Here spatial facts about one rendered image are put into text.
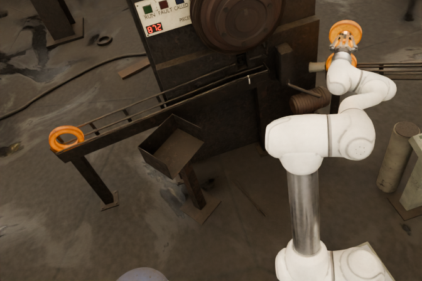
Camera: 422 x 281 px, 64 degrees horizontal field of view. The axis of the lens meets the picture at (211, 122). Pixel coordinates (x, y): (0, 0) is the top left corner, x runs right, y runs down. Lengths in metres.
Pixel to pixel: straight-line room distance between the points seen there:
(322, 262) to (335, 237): 0.76
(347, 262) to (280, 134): 0.58
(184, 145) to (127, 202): 0.82
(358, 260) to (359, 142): 0.54
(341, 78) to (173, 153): 0.90
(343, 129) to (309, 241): 0.47
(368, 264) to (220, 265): 0.94
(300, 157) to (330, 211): 1.19
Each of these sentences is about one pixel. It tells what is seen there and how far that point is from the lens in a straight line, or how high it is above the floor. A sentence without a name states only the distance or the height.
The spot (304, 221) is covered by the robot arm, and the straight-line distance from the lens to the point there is 1.25.
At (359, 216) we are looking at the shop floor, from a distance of 2.23.
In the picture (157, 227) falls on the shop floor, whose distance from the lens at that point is 2.29.
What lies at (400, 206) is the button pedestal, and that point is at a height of 0.01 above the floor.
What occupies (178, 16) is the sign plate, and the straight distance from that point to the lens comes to 1.78.
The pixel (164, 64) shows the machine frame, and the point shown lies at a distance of 1.90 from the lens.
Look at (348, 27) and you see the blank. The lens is 1.84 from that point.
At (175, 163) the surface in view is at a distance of 1.75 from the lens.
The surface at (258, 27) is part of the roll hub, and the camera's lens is 1.70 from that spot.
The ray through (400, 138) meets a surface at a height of 0.50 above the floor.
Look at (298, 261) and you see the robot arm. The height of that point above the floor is 0.65.
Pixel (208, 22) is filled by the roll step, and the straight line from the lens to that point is 1.65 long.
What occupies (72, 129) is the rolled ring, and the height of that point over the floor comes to 0.72.
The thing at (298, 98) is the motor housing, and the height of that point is 0.53.
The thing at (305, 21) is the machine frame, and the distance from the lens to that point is 2.06.
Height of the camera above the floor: 1.94
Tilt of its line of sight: 46 degrees down
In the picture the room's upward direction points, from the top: 14 degrees counter-clockwise
